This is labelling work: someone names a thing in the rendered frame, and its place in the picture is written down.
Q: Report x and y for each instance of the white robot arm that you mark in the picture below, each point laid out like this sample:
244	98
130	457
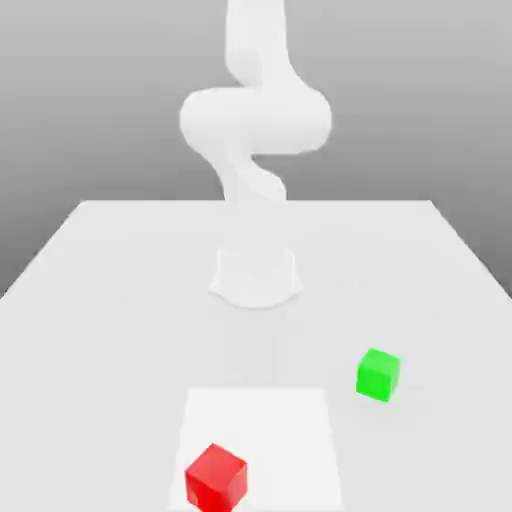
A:
256	120

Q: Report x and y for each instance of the small green cube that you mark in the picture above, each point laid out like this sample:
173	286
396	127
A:
376	374

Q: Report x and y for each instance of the small red cube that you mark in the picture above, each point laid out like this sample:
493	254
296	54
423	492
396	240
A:
214	478

